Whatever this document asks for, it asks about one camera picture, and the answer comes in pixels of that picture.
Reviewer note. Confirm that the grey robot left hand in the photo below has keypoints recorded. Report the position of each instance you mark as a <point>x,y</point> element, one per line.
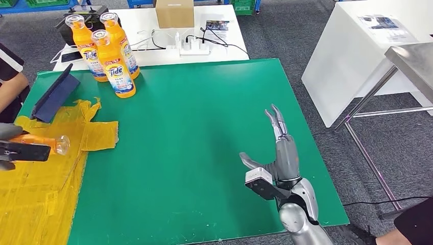
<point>10,131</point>

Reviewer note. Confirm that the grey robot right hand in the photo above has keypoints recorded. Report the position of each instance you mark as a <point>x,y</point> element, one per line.
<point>287,159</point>

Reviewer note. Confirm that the orange detergent bottle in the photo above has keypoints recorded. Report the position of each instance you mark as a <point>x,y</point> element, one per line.
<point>129,57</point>
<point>89,50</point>
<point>116,72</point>
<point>55,142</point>

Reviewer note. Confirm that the person's forearm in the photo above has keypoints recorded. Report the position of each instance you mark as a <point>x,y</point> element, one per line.
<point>13,91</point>

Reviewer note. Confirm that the dark blue tablet case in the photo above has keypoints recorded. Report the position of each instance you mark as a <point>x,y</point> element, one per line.
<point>55,98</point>

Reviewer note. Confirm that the person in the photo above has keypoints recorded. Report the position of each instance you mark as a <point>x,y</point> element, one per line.
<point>8,66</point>
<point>417,225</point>

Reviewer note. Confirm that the green table mat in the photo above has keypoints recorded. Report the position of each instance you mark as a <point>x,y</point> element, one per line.
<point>203,135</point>

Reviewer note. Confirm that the black smartphone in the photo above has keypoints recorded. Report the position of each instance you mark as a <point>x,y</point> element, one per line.
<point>70,56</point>

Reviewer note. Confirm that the black carrying case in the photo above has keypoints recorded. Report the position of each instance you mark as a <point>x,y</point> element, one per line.
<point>64,33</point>

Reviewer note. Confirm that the white panel-sided table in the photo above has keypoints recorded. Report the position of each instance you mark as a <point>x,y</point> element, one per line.
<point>345,61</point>

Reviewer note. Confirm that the green plastic crate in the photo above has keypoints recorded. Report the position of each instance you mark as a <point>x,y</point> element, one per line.
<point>48,2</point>
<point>8,2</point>
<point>243,8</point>

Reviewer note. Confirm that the white power strip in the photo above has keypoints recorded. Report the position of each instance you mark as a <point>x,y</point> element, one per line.
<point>194,51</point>

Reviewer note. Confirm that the black drone remote controller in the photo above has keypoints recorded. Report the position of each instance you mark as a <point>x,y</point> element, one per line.
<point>88,9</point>

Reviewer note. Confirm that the white charger plug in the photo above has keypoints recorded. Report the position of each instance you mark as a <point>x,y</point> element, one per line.
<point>178,40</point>
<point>193,42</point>

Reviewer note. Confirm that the stainless steel table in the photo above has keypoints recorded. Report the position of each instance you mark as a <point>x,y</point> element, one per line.
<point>413,64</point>

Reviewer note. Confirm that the large printed leaflet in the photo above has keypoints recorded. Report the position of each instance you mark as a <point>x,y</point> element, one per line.
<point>386,28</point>

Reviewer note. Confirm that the white rectangular table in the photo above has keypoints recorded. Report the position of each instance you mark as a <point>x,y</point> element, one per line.
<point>152,19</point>

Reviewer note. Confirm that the brown cardboard box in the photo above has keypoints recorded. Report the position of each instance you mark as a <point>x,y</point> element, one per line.
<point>175,14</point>

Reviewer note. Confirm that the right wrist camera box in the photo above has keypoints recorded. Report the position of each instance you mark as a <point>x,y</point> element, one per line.
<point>264,184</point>

